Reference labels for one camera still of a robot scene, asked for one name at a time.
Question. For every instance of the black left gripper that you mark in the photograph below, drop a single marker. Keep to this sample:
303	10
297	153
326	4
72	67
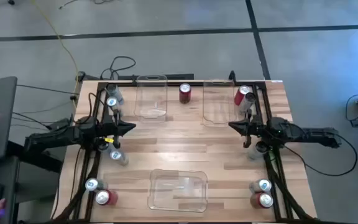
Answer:
110	129

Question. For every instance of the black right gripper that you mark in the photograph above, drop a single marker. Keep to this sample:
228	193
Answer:
255	129

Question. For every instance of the red Coke Zero can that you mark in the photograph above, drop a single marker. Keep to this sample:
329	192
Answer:
264	200
239	98
185	95
102	197

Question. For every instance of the clear plastic narrow bin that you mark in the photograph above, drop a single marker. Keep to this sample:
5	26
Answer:
217	105
151	93

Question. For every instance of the clear plastic wide bin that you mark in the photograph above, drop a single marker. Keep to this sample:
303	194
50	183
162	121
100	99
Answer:
179	199

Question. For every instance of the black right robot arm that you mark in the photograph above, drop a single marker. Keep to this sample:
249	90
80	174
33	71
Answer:
315	135

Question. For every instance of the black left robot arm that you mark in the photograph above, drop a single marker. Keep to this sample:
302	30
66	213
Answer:
51	137

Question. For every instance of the white table sticker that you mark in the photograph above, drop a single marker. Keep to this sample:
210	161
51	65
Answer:
277	81

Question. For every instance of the black power adapter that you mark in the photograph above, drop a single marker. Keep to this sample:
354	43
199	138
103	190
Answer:
59	123

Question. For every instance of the black power strip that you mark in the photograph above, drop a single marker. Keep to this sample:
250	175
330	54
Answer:
179	76

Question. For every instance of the black desk leg bar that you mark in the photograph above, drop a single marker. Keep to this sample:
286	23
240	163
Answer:
36	157

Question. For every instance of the black chair wheel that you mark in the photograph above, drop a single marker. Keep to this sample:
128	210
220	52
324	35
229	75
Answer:
11	2

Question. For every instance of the black frame clamp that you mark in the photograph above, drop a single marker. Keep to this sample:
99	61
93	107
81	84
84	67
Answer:
232	77

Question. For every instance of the black aluminium table frame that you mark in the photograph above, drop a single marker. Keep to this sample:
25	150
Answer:
194	84

